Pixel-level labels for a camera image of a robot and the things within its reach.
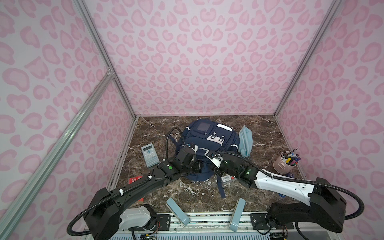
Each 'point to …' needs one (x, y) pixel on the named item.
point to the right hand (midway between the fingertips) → (211, 158)
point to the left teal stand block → (179, 213)
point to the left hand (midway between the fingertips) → (205, 163)
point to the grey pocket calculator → (150, 155)
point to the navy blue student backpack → (205, 134)
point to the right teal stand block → (237, 214)
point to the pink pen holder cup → (286, 161)
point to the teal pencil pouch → (245, 141)
